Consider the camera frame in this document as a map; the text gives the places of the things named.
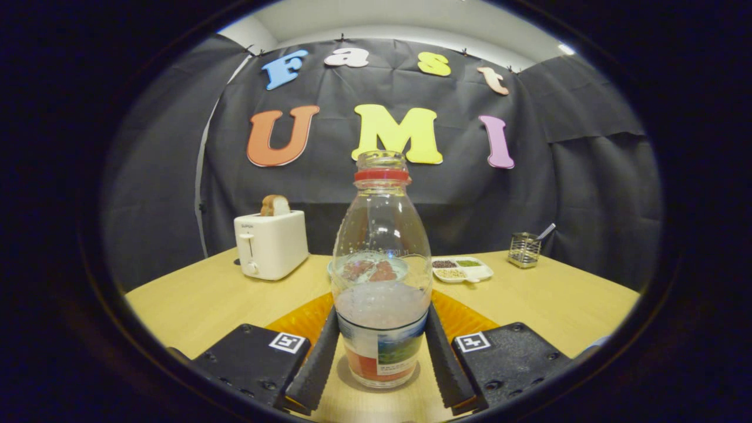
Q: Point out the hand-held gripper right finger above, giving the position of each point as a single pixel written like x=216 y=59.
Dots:
x=447 y=370

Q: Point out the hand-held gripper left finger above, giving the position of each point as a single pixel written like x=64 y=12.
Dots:
x=314 y=370

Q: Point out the clear juice bottle red label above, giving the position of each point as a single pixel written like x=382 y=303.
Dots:
x=382 y=311

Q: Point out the white divided dish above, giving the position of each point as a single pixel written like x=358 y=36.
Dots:
x=479 y=272

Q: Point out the wooden table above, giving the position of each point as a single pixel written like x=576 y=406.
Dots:
x=205 y=305

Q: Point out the white toaster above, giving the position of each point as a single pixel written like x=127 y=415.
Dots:
x=276 y=244

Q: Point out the toasted bread slice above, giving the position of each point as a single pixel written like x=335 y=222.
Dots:
x=275 y=205

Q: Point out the small ceiling light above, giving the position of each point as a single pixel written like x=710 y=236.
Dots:
x=566 y=49

